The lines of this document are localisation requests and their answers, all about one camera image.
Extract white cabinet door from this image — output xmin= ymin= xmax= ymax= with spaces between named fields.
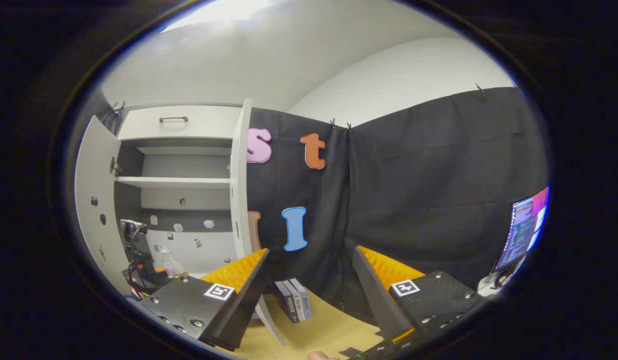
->
xmin=229 ymin=98 xmax=287 ymax=347
xmin=74 ymin=115 xmax=140 ymax=296

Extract dark blue box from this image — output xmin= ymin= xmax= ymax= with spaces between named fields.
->
xmin=274 ymin=281 xmax=300 ymax=323

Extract blue grey box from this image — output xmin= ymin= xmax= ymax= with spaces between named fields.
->
xmin=290 ymin=278 xmax=312 ymax=318

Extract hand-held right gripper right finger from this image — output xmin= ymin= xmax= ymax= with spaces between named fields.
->
xmin=352 ymin=245 xmax=487 ymax=350

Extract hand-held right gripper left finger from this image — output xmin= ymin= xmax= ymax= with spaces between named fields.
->
xmin=139 ymin=248 xmax=273 ymax=352

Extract black backdrop cloth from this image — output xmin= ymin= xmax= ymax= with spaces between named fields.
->
xmin=246 ymin=86 xmax=550 ymax=321

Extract white cabinet shelf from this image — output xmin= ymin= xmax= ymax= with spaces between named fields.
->
xmin=115 ymin=176 xmax=232 ymax=190

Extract clear plastic bottle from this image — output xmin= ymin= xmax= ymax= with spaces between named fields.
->
xmin=160 ymin=244 xmax=186 ymax=277

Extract white cabinet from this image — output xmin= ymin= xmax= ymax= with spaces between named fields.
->
xmin=114 ymin=102 xmax=252 ymax=286

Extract white cabinet drawer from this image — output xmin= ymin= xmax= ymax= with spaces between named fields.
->
xmin=118 ymin=105 xmax=244 ymax=141

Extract white monitor stand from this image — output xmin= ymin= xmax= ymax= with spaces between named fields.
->
xmin=476 ymin=260 xmax=520 ymax=297

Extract computer monitor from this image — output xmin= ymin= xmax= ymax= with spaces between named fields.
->
xmin=495 ymin=186 xmax=551 ymax=272

